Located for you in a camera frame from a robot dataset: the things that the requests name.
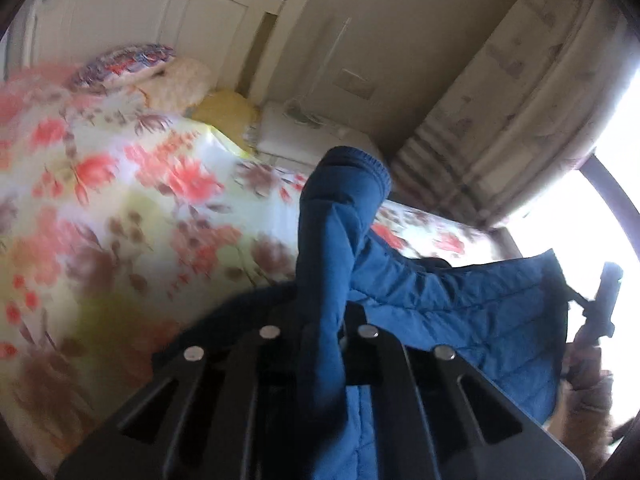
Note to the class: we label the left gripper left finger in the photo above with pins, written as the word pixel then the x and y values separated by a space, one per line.
pixel 220 404

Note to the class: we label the yellow pillow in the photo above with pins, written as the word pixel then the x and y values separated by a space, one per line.
pixel 232 115

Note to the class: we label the floral bed sheet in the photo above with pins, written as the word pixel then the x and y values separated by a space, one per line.
pixel 120 226

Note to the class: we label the blue padded winter jacket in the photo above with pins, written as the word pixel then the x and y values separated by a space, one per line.
pixel 507 318

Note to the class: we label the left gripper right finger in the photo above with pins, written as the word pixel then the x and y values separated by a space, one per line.
pixel 435 416

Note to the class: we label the striped patterned curtain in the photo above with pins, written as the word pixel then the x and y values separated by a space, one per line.
pixel 528 108

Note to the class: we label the silver desk lamp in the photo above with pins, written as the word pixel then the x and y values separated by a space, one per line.
pixel 296 108

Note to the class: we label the person's right hand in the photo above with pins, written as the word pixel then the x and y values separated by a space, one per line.
pixel 582 417

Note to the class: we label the white bedside table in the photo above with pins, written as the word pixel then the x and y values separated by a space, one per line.
pixel 285 143

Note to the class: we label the cream textured pillow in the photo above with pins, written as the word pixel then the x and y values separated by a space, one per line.
pixel 180 85

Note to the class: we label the white wooden headboard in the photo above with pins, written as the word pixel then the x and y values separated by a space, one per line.
pixel 241 41

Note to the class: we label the window frame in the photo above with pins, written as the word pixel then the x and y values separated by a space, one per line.
pixel 611 192

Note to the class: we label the wall power socket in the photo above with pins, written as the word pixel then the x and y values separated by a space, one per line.
pixel 354 84

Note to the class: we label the patterned red blue pillow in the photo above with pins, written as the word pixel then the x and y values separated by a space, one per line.
pixel 120 67

